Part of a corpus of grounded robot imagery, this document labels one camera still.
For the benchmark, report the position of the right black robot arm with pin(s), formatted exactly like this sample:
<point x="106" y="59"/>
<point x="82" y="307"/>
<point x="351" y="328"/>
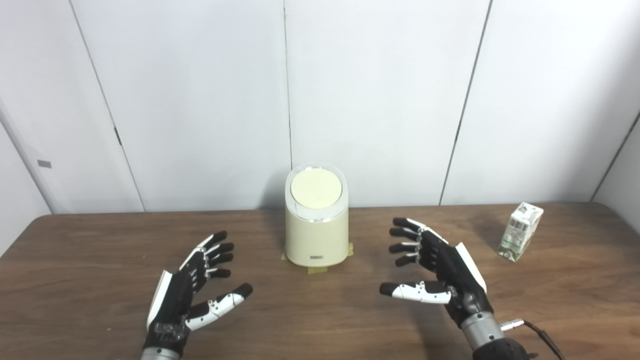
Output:
<point x="487" y="337"/>

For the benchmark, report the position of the cream-colored round bin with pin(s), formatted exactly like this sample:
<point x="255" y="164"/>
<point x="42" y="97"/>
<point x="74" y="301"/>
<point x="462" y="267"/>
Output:
<point x="316" y="237"/>

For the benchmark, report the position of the white green milk carton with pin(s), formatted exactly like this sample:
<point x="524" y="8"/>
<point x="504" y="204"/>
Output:
<point x="520" y="232"/>

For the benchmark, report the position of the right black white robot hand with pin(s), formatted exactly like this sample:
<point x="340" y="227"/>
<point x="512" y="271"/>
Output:
<point x="457" y="280"/>

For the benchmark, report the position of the small grey wall label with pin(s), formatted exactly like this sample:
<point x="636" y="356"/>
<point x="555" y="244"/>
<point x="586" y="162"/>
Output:
<point x="44" y="164"/>

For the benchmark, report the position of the cream round bin lid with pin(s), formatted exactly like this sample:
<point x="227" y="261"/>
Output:
<point x="316" y="188"/>

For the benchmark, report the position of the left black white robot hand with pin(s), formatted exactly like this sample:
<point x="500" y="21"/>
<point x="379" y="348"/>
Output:
<point x="172" y="305"/>

